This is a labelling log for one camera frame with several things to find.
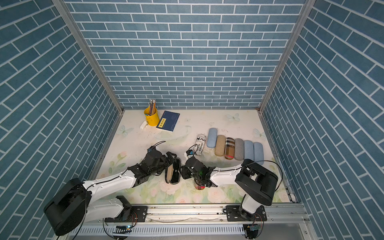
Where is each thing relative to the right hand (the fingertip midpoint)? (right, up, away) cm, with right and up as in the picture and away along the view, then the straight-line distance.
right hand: (181, 169), depth 85 cm
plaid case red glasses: (+29, +8, +8) cm, 31 cm away
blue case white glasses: (+47, +7, +7) cm, 48 cm away
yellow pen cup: (-23, +29, +20) cm, 42 cm away
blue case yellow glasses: (+42, +9, +10) cm, 44 cm away
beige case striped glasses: (+11, +15, +14) cm, 24 cm away
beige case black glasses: (-5, -2, 0) cm, 6 cm away
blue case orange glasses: (+19, +17, +16) cm, 30 cm away
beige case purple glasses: (+24, +10, +11) cm, 28 cm away
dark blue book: (-13, +28, +26) cm, 41 cm away
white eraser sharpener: (-30, +26, +22) cm, 46 cm away
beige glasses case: (+10, -8, -5) cm, 14 cm away
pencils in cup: (-23, +39, +19) cm, 49 cm away
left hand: (-3, +5, 0) cm, 6 cm away
